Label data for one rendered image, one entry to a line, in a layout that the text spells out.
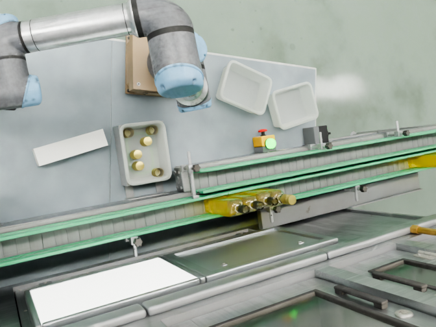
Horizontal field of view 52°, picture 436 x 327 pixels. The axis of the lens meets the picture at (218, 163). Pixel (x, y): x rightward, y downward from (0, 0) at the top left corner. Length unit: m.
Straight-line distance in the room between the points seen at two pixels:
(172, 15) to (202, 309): 0.69
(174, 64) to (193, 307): 0.57
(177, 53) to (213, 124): 0.83
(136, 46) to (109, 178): 0.49
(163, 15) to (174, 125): 0.76
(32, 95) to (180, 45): 0.37
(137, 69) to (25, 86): 0.60
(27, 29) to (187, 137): 0.85
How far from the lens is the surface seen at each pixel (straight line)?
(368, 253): 1.41
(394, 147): 2.31
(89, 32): 1.13
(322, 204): 2.00
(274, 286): 1.21
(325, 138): 2.07
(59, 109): 1.67
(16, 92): 1.15
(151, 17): 1.09
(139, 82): 1.64
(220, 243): 1.58
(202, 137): 1.82
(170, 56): 1.06
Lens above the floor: 2.39
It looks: 63 degrees down
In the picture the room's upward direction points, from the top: 89 degrees clockwise
